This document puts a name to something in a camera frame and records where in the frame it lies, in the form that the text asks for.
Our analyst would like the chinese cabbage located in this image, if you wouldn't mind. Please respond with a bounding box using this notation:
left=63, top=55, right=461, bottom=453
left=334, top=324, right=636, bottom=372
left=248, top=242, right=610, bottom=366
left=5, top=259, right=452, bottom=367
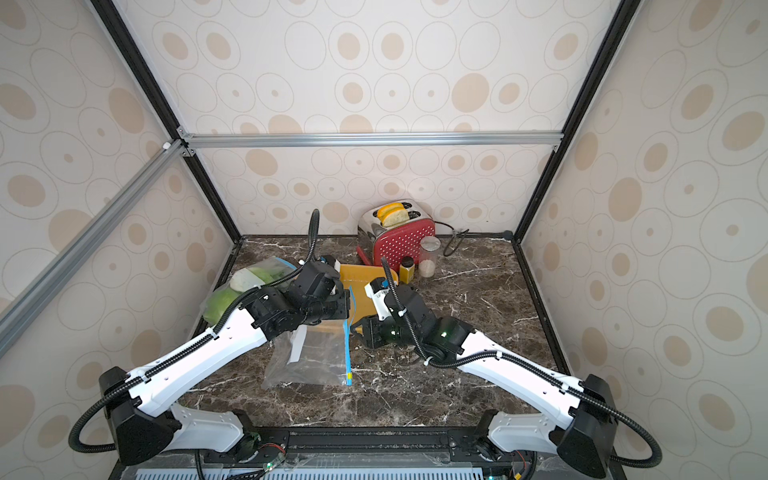
left=229, top=264, right=291, bottom=293
left=203, top=286, right=240, bottom=326

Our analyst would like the clear zipper bag blue seal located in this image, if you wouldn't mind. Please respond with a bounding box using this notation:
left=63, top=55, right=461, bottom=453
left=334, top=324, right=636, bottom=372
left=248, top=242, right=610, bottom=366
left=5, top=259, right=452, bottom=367
left=203, top=257, right=296, bottom=326

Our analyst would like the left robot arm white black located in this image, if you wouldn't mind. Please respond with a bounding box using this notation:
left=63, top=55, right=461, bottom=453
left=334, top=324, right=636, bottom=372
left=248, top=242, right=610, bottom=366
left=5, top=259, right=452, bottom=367
left=100, top=257, right=351, bottom=465

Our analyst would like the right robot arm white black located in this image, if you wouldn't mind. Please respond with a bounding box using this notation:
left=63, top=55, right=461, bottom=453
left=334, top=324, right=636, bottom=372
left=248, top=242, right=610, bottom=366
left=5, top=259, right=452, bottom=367
left=351, top=277, right=617, bottom=479

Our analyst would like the yellow rectangular tray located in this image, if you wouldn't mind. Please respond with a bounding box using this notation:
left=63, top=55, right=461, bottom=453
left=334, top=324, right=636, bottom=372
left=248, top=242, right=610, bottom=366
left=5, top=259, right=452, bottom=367
left=307, top=264, right=385, bottom=335

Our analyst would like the yellow spice bottle black cap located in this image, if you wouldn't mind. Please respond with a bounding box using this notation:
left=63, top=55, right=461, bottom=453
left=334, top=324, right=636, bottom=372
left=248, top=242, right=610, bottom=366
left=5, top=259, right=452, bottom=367
left=399, top=256, right=416, bottom=284

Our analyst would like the clear glass salt jar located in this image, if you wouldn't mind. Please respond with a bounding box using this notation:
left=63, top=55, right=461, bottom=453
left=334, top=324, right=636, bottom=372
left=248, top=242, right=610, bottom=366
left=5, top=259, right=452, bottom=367
left=418, top=236, right=441, bottom=278

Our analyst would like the red chrome toaster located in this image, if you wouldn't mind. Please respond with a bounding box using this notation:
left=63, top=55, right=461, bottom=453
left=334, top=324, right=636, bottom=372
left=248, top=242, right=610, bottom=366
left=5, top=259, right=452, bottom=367
left=356, top=199, right=436, bottom=271

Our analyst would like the yellow toast slice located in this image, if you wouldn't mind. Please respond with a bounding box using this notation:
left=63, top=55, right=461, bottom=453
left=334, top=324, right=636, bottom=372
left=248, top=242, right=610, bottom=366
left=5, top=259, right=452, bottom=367
left=375, top=202, right=407, bottom=222

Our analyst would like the pale toast slice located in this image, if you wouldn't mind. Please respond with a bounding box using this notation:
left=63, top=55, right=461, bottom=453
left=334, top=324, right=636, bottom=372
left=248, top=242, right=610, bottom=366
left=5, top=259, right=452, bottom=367
left=381, top=211, right=410, bottom=228

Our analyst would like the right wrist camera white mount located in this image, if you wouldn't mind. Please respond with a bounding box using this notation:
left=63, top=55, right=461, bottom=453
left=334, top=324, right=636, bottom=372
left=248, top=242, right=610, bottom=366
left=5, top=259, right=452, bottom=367
left=364, top=277, right=391, bottom=322

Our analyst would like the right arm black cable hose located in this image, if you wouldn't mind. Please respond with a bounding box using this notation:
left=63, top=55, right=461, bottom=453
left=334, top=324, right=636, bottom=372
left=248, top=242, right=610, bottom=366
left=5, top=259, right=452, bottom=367
left=380, top=256, right=664, bottom=469

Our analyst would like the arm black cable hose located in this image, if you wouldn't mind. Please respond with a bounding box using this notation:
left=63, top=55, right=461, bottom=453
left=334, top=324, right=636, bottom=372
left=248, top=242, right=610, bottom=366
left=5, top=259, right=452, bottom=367
left=67, top=208, right=322, bottom=454
left=380, top=256, right=664, bottom=469

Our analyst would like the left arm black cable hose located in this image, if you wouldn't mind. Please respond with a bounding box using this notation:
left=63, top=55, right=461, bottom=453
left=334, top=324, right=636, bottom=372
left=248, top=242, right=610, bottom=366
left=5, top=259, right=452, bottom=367
left=67, top=208, right=322, bottom=454

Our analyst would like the black toaster power cable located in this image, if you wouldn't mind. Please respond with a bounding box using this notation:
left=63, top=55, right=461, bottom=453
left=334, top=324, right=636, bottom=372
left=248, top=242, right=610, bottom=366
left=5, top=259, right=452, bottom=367
left=434, top=220, right=470, bottom=258

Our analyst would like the aluminium rail back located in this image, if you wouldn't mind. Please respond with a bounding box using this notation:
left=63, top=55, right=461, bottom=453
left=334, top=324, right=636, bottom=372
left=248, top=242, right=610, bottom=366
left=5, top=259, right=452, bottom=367
left=184, top=130, right=563, bottom=149

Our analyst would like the aluminium rail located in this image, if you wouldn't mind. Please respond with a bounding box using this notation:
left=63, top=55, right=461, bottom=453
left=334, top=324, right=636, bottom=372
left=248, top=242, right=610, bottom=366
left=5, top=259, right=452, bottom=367
left=1, top=139, right=185, bottom=354
left=184, top=130, right=563, bottom=149

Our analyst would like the black frame post left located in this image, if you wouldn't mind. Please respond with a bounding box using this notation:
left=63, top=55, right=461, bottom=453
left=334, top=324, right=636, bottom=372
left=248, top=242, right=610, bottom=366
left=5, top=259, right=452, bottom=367
left=89, top=0, right=242, bottom=243

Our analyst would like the black frame post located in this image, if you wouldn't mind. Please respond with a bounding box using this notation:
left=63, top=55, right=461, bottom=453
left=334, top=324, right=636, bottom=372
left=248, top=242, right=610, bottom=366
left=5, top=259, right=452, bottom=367
left=514, top=0, right=641, bottom=245
left=89, top=0, right=242, bottom=243

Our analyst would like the aluminium rail left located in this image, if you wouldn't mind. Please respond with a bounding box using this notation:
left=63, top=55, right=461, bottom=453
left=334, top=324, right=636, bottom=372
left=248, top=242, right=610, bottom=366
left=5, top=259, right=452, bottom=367
left=1, top=139, right=185, bottom=354

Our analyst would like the black frame post right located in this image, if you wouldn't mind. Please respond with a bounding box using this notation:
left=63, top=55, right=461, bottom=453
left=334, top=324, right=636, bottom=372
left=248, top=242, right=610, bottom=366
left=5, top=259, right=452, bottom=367
left=514, top=0, right=641, bottom=245

